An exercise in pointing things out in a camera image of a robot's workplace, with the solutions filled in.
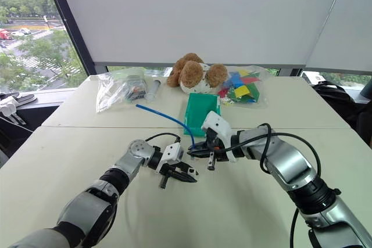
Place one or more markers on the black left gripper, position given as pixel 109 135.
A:
pixel 166 174

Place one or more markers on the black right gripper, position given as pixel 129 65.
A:
pixel 216 155

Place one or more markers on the white coupler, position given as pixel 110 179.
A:
pixel 191 170

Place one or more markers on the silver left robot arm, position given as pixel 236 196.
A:
pixel 87 210

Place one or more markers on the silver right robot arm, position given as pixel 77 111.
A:
pixel 293 163

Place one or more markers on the green plastic bin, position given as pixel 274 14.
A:
pixel 200 111

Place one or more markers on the bag of coloured plastic pieces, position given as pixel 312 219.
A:
pixel 242 88

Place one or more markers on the clear plastic syringe tube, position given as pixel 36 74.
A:
pixel 154 89

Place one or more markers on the brown white plush toy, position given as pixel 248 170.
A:
pixel 191 73

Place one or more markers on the clear bag with dark parts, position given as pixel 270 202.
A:
pixel 122 89

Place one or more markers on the wide white roller blind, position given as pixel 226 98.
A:
pixel 189 12

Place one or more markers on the black backpack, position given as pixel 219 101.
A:
pixel 340 100

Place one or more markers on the black slipper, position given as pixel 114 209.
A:
pixel 24 99

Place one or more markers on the white power adapter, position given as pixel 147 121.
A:
pixel 7 107

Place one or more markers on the narrow white roller blind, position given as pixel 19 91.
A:
pixel 348 27

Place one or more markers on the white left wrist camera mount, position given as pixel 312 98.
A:
pixel 171 155

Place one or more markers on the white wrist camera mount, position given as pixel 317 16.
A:
pixel 218 124
pixel 171 155

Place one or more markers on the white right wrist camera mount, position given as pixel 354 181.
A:
pixel 218 124

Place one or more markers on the dark window frame post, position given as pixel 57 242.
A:
pixel 69 24

